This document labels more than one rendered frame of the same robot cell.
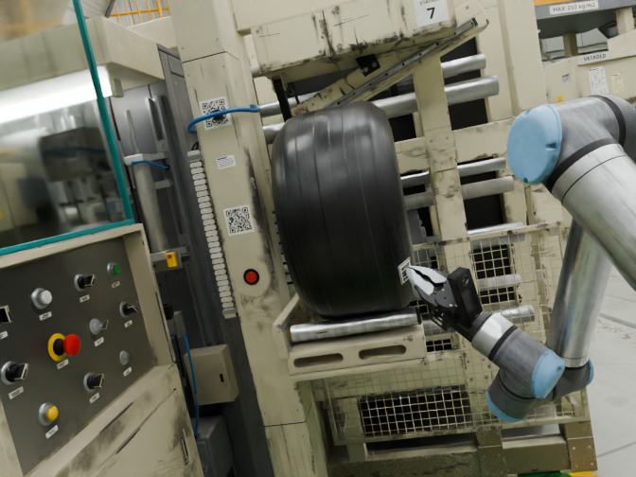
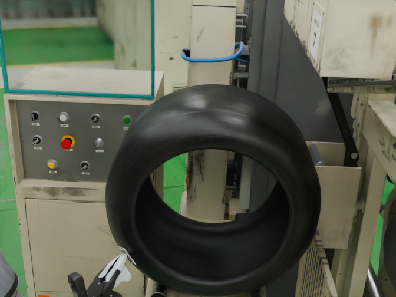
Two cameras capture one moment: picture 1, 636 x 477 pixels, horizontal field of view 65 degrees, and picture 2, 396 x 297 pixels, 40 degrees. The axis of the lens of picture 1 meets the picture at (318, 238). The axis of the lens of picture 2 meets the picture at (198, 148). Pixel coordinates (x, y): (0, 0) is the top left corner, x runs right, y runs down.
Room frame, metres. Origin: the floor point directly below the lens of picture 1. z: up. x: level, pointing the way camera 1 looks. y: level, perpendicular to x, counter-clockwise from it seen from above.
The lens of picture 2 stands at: (1.13, -1.42, 1.91)
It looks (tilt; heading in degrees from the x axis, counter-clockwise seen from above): 24 degrees down; 81
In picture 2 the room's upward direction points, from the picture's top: 2 degrees clockwise
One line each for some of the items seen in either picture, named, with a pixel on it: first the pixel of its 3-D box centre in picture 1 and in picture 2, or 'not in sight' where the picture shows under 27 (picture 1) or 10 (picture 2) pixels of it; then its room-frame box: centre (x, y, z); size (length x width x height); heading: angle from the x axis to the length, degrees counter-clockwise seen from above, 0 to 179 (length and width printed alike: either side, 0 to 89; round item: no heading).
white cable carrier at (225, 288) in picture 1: (216, 234); not in sight; (1.40, 0.28, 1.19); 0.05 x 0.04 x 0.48; 170
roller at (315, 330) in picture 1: (353, 325); (163, 263); (1.25, -0.04, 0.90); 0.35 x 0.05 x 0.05; 80
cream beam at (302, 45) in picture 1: (354, 36); (353, 10); (1.66, -0.24, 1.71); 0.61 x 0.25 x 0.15; 80
